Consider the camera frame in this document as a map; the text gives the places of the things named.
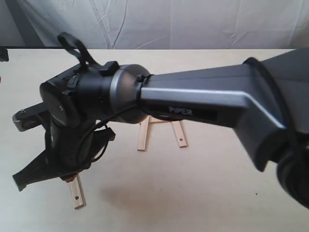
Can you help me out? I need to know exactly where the wood strip with magnet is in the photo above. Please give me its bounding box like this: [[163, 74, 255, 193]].
[[69, 175, 85, 210]]

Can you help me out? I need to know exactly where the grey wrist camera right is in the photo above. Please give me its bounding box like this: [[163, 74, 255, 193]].
[[12, 102, 50, 132]]

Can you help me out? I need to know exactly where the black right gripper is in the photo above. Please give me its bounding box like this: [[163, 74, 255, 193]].
[[13, 120, 115, 191]]

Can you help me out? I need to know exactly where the wood strip with two magnets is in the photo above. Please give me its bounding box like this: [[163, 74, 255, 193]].
[[171, 121, 188, 148]]

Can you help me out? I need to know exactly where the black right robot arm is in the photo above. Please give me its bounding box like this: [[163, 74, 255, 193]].
[[13, 48, 309, 207]]

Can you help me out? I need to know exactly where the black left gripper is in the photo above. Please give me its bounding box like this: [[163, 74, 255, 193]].
[[0, 47, 9, 62]]

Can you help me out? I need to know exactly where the plain wood strip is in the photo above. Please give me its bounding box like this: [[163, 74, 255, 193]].
[[137, 116, 150, 152]]

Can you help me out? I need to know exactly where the horizontal wood strip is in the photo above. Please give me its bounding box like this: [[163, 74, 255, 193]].
[[149, 116, 170, 124]]

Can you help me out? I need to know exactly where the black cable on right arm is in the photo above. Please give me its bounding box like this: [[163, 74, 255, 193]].
[[45, 31, 155, 170]]

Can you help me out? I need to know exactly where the white backdrop cloth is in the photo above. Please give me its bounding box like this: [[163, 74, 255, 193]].
[[0, 0, 309, 49]]

